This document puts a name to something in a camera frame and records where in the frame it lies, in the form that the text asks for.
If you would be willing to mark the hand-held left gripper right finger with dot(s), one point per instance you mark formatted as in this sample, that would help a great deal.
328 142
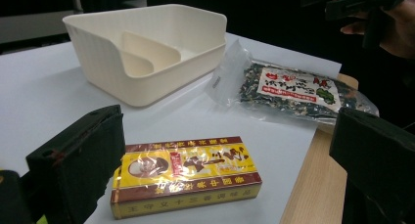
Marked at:
378 158

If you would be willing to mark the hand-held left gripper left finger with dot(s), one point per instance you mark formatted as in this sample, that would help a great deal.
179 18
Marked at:
81 158

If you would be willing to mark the cream plastic basket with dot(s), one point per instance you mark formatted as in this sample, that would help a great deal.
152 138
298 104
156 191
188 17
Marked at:
98 70

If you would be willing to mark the yellow and red box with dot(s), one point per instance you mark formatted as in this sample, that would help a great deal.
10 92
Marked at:
182 178

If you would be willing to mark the clear packet of dried seaweed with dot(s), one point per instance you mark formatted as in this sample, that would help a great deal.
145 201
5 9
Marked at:
293 90

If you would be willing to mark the white table mat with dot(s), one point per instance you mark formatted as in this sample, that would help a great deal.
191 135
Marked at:
49 93

